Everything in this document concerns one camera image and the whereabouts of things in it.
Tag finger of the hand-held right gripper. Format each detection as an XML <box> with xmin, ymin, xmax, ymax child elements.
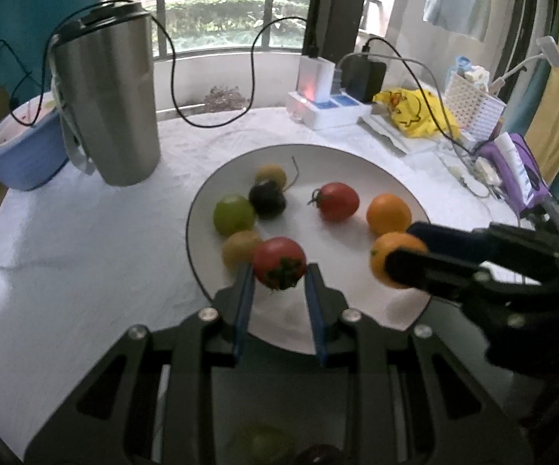
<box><xmin>406</xmin><ymin>221</ymin><xmax>559</xmax><ymax>272</ymax></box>
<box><xmin>385</xmin><ymin>247</ymin><xmax>527</xmax><ymax>332</ymax></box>

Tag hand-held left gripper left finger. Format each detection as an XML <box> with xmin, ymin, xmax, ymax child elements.
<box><xmin>24</xmin><ymin>262</ymin><xmax>257</xmax><ymax>465</ymax></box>

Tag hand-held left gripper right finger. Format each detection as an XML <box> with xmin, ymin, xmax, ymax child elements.
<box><xmin>306</xmin><ymin>262</ymin><xmax>535</xmax><ymax>465</ymax></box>

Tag white plate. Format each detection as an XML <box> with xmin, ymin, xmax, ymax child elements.
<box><xmin>186</xmin><ymin>143</ymin><xmax>433</xmax><ymax>355</ymax></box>

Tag orange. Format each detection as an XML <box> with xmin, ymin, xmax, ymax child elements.
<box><xmin>366</xmin><ymin>193</ymin><xmax>413</xmax><ymax>236</ymax></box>
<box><xmin>369</xmin><ymin>232</ymin><xmax>429</xmax><ymax>290</ymax></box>

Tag yellow tomato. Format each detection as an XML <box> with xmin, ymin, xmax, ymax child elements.
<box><xmin>222</xmin><ymin>231</ymin><xmax>263</xmax><ymax>270</ymax></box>
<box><xmin>255</xmin><ymin>164</ymin><xmax>288</xmax><ymax>189</ymax></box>

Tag red tomato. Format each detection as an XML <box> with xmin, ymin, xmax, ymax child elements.
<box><xmin>308</xmin><ymin>182</ymin><xmax>360</xmax><ymax>222</ymax></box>
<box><xmin>253</xmin><ymin>236</ymin><xmax>308</xmax><ymax>292</ymax></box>

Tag green tomato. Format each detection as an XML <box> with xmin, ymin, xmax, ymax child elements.
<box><xmin>226</xmin><ymin>424</ymin><xmax>298</xmax><ymax>465</ymax></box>
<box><xmin>213</xmin><ymin>195</ymin><xmax>257</xmax><ymax>236</ymax></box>

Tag dark purple tomato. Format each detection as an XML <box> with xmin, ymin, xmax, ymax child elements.
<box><xmin>249</xmin><ymin>180</ymin><xmax>288</xmax><ymax>218</ymax></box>
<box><xmin>294</xmin><ymin>443</ymin><xmax>346</xmax><ymax>465</ymax></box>

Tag white extension socket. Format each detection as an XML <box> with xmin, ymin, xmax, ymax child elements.
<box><xmin>445</xmin><ymin>154</ymin><xmax>504</xmax><ymax>200</ymax></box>

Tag grey round mat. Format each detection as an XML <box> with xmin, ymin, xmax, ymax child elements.
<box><xmin>156</xmin><ymin>295</ymin><xmax>454</xmax><ymax>465</ymax></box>

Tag white tube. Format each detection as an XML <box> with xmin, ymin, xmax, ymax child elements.
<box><xmin>494</xmin><ymin>134</ymin><xmax>528</xmax><ymax>191</ymax></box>

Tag purple pouch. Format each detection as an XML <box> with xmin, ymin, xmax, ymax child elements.
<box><xmin>479</xmin><ymin>132</ymin><xmax>552</xmax><ymax>217</ymax></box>

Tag white paper stack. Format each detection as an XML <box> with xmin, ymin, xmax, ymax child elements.
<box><xmin>361</xmin><ymin>114</ymin><xmax>455</xmax><ymax>157</ymax></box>

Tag yellow pikachu bag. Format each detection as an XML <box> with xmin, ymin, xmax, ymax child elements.
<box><xmin>373</xmin><ymin>88</ymin><xmax>462</xmax><ymax>139</ymax></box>

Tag white perforated basket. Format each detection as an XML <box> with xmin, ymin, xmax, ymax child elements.
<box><xmin>444</xmin><ymin>69</ymin><xmax>507</xmax><ymax>143</ymax></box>

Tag white power strip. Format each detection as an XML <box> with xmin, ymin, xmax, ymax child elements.
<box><xmin>286</xmin><ymin>90</ymin><xmax>375</xmax><ymax>131</ymax></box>

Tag black charger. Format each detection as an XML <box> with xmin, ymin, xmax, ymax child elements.
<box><xmin>340</xmin><ymin>53</ymin><xmax>388</xmax><ymax>104</ymax></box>

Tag white charger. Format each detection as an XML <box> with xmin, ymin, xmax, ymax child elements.
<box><xmin>298</xmin><ymin>55</ymin><xmax>336</xmax><ymax>103</ymax></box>

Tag white desk lamp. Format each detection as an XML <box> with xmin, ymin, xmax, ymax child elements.
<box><xmin>489</xmin><ymin>35</ymin><xmax>559</xmax><ymax>94</ymax></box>

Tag steel tumbler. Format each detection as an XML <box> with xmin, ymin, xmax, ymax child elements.
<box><xmin>49</xmin><ymin>1</ymin><xmax>162</xmax><ymax>188</ymax></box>

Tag blue plastic basin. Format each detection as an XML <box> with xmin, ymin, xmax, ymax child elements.
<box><xmin>0</xmin><ymin>99</ymin><xmax>73</xmax><ymax>193</ymax></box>

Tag teal curtain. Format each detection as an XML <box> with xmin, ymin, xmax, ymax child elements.
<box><xmin>0</xmin><ymin>0</ymin><xmax>103</xmax><ymax>103</ymax></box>

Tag black cable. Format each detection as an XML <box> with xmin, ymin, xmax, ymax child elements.
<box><xmin>151</xmin><ymin>15</ymin><xmax>320</xmax><ymax>129</ymax></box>
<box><xmin>361</xmin><ymin>35</ymin><xmax>478</xmax><ymax>157</ymax></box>
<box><xmin>0</xmin><ymin>0</ymin><xmax>137</xmax><ymax>129</ymax></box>

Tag black sliding door frame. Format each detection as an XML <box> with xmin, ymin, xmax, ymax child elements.
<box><xmin>303</xmin><ymin>0</ymin><xmax>373</xmax><ymax>59</ymax></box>

